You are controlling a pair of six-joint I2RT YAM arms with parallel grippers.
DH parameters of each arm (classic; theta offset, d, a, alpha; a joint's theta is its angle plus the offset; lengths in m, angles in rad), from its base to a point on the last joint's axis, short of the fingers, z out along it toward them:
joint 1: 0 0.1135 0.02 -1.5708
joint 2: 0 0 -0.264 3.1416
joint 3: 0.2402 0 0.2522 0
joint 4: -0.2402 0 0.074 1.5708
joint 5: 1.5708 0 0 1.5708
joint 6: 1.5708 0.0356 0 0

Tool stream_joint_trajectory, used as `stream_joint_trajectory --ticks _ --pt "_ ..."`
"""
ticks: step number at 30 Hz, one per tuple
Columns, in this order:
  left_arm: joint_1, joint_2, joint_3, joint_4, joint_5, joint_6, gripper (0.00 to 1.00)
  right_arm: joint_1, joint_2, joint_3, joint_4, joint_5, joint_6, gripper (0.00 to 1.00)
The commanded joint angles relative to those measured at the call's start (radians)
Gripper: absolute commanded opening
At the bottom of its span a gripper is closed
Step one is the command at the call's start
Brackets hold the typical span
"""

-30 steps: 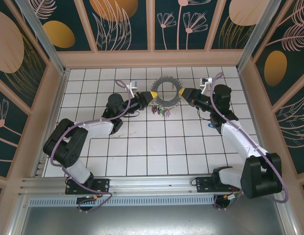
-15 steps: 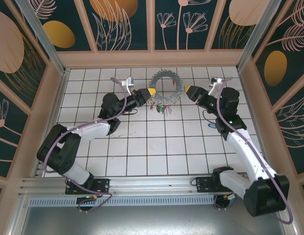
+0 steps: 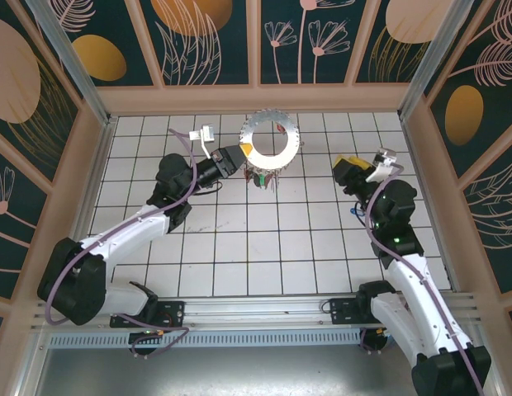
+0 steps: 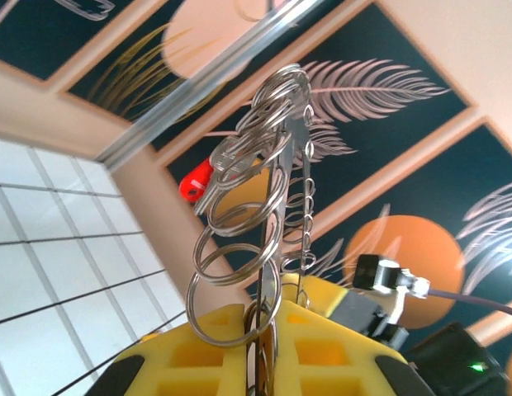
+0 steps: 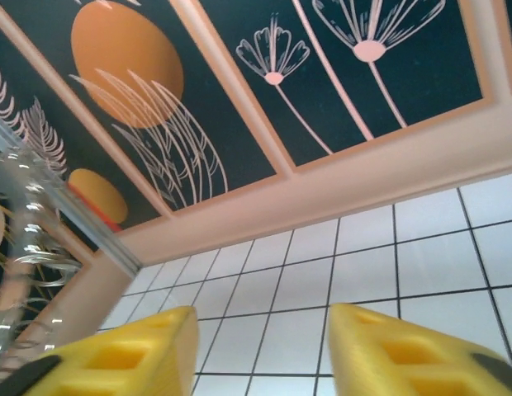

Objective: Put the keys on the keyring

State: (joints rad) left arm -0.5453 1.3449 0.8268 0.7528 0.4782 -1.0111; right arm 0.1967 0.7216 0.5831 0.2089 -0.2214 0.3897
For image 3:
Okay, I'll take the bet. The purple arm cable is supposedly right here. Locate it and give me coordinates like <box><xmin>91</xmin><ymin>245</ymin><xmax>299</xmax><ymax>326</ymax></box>
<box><xmin>360</xmin><ymin>163</ymin><xmax>486</xmax><ymax>396</ymax></box>
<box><xmin>45</xmin><ymin>128</ymin><xmax>197</xmax><ymax>359</ymax></box>

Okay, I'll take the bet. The aluminium corner post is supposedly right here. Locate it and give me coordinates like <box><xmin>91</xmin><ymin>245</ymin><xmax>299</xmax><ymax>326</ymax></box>
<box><xmin>24</xmin><ymin>0</ymin><xmax>116</xmax><ymax>127</ymax></box>
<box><xmin>398</xmin><ymin>0</ymin><xmax>472</xmax><ymax>120</ymax></box>

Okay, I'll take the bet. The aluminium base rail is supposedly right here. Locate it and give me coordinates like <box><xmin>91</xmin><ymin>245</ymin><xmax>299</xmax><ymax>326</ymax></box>
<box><xmin>31</xmin><ymin>291</ymin><xmax>476</xmax><ymax>332</ymax></box>

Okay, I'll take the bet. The grey metal panel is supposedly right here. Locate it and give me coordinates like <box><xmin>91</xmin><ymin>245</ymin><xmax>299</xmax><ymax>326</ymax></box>
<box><xmin>32</xmin><ymin>345</ymin><xmax>500</xmax><ymax>396</ymax></box>

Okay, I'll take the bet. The toothed metal ring disc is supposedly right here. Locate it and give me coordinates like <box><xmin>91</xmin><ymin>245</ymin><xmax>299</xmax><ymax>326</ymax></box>
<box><xmin>239</xmin><ymin>106</ymin><xmax>303</xmax><ymax>172</ymax></box>

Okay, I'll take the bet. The slotted grey cable duct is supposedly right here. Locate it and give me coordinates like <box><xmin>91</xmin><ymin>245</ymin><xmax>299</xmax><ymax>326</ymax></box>
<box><xmin>47</xmin><ymin>332</ymin><xmax>364</xmax><ymax>347</ymax></box>

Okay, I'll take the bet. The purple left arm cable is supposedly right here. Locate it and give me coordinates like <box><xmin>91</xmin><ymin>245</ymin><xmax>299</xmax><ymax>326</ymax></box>
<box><xmin>45</xmin><ymin>128</ymin><xmax>197</xmax><ymax>359</ymax></box>

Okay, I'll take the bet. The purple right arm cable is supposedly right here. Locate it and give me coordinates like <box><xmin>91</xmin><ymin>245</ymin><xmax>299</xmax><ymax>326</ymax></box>
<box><xmin>360</xmin><ymin>163</ymin><xmax>486</xmax><ymax>396</ymax></box>

